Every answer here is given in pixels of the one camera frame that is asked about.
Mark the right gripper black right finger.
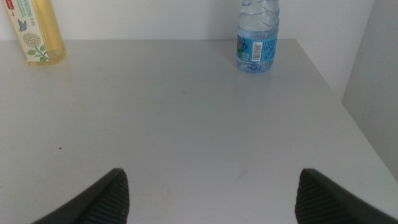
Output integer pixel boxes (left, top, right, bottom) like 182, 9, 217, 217
294, 168, 398, 224

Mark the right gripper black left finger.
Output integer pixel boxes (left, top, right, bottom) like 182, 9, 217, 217
30, 167, 131, 224

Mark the small blue-capped water bottle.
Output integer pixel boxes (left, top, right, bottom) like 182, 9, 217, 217
236, 0, 280, 74

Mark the yellow tea bottle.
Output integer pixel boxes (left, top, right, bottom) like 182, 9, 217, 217
2, 0, 67, 66

